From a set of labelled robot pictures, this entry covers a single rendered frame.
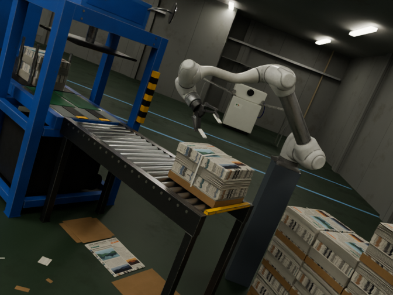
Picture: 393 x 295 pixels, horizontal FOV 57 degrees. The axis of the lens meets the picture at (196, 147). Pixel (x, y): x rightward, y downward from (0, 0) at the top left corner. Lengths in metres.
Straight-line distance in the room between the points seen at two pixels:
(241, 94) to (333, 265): 7.74
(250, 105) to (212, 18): 3.06
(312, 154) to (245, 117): 7.20
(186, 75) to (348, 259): 1.35
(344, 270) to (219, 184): 0.84
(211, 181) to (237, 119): 7.70
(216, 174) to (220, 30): 9.44
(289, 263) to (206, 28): 9.38
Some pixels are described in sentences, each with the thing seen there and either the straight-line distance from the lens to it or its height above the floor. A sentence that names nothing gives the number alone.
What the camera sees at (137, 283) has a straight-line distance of 2.62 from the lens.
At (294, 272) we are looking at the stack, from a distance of 2.46.
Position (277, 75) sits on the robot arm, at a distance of 2.25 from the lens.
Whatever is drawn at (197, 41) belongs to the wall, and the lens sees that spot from 11.23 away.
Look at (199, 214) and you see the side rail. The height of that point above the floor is 0.80.
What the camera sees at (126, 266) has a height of 0.01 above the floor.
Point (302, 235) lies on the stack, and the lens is 2.41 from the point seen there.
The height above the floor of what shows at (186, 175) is 0.88.
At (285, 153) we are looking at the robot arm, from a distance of 2.72.
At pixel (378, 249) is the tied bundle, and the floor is 0.94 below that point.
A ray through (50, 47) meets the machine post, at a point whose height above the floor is 1.24.
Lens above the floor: 1.53
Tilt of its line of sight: 14 degrees down
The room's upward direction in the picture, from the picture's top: 21 degrees clockwise
